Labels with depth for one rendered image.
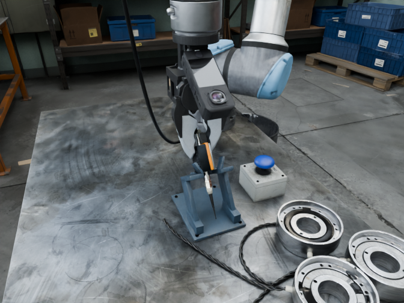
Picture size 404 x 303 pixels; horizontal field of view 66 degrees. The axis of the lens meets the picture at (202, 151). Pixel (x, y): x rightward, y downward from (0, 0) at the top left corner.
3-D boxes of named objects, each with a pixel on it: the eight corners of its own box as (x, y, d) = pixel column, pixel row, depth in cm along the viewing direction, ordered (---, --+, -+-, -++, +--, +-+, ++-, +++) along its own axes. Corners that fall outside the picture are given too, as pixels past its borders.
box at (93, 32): (109, 42, 345) (104, 5, 325) (62, 47, 327) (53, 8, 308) (103, 36, 376) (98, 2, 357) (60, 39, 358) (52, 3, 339)
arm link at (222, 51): (201, 80, 95) (201, 33, 88) (243, 87, 90) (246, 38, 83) (181, 92, 86) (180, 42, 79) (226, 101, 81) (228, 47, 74)
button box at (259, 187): (285, 195, 64) (288, 175, 61) (254, 202, 62) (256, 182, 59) (265, 173, 70) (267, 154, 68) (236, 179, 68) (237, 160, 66)
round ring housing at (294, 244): (275, 212, 59) (277, 195, 57) (333, 220, 57) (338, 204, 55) (273, 256, 50) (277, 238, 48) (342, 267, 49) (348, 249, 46)
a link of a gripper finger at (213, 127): (211, 139, 62) (207, 95, 56) (225, 153, 57) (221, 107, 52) (196, 143, 61) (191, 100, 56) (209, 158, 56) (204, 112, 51)
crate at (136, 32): (151, 33, 391) (149, 14, 380) (156, 39, 360) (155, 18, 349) (109, 35, 378) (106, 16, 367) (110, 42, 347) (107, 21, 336)
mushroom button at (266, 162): (275, 182, 63) (279, 162, 61) (258, 186, 62) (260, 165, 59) (266, 171, 66) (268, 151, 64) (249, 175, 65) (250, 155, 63)
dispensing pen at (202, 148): (212, 222, 53) (190, 125, 53) (204, 219, 57) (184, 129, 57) (224, 218, 53) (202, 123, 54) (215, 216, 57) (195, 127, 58)
